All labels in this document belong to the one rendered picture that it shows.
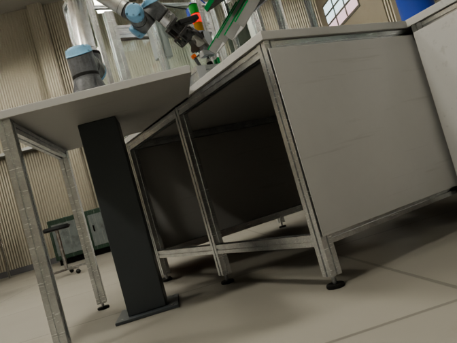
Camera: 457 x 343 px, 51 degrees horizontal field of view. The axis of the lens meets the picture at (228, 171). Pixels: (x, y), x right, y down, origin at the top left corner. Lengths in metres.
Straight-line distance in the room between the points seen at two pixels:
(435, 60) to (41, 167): 9.57
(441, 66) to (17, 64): 10.16
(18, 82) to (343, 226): 10.16
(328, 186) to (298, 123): 0.23
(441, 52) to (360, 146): 0.53
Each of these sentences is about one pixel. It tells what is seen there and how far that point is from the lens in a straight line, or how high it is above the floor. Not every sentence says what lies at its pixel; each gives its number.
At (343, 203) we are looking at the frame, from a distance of 1.62.
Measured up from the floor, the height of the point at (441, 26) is 0.77.
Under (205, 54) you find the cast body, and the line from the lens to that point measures 2.36.
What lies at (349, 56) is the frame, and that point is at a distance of 1.82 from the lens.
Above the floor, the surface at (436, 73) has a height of 0.62.
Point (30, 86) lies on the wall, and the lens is 11.23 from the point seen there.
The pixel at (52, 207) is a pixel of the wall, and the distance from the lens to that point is 10.78.
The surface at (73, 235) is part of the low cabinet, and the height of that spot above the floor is 0.44.
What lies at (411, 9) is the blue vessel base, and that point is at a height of 0.96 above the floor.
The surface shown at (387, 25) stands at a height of 0.84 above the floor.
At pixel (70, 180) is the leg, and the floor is 0.67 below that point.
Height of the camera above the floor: 0.38
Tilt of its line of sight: 3 degrees up
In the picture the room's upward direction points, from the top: 16 degrees counter-clockwise
